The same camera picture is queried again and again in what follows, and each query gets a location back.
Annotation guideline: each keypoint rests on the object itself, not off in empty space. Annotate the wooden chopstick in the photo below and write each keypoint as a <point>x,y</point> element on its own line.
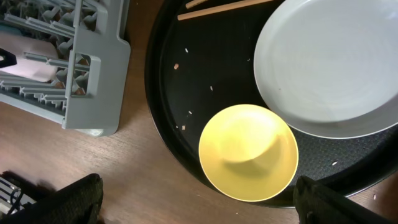
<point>222,8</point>
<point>194,3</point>

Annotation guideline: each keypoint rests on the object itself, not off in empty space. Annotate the grey dishwasher rack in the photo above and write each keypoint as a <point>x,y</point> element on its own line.
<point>86,93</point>

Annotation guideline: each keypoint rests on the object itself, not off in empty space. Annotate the pink cup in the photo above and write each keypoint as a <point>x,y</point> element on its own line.
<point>27,68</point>

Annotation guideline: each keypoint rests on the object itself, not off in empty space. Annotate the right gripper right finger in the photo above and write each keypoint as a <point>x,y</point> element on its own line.
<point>317,204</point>

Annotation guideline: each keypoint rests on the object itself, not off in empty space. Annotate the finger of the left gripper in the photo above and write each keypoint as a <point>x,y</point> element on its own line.
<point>7,59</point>

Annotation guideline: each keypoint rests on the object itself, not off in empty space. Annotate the grey plate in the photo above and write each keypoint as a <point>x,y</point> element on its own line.
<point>328,68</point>

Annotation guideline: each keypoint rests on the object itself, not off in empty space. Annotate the round black tray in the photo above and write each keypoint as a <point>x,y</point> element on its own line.
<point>196,68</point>

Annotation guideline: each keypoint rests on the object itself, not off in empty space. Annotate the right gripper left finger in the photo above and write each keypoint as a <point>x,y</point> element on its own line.
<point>25,202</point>

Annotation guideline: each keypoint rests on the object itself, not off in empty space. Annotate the yellow bowl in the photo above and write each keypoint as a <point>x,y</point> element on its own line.
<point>248,153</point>

